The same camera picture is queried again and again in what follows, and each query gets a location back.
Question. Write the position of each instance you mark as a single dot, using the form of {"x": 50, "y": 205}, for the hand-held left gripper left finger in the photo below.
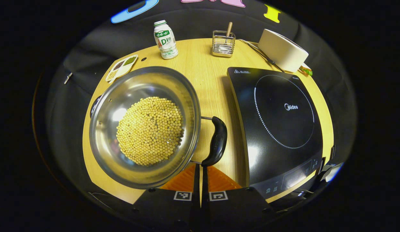
{"x": 167, "y": 212}

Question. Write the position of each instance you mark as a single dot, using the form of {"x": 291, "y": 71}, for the white toaster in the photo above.
{"x": 282, "y": 50}

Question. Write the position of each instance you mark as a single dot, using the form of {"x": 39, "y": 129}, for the pile of yellow soybeans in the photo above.
{"x": 150, "y": 132}

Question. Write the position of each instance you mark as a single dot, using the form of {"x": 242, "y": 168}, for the white divided bean dish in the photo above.
{"x": 121, "y": 69}

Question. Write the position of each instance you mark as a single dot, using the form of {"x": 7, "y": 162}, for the green orange packet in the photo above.
{"x": 306, "y": 71}

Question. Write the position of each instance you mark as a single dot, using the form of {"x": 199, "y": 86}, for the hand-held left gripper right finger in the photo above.
{"x": 232, "y": 212}

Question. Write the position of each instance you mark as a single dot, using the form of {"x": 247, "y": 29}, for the silver cloth clip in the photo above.
{"x": 68, "y": 78}

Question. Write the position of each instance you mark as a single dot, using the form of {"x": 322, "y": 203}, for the black induction cooktop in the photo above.
{"x": 283, "y": 122}

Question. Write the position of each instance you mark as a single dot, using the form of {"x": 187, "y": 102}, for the white green drink bottle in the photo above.
{"x": 166, "y": 42}

